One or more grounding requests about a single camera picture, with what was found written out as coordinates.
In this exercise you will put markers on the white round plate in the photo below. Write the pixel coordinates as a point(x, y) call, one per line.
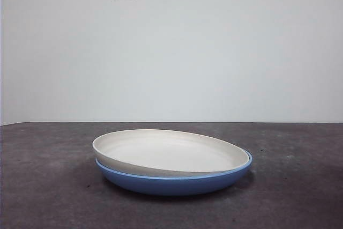
point(171, 151)

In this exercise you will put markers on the blue round plate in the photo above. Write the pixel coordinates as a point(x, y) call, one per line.
point(174, 186)

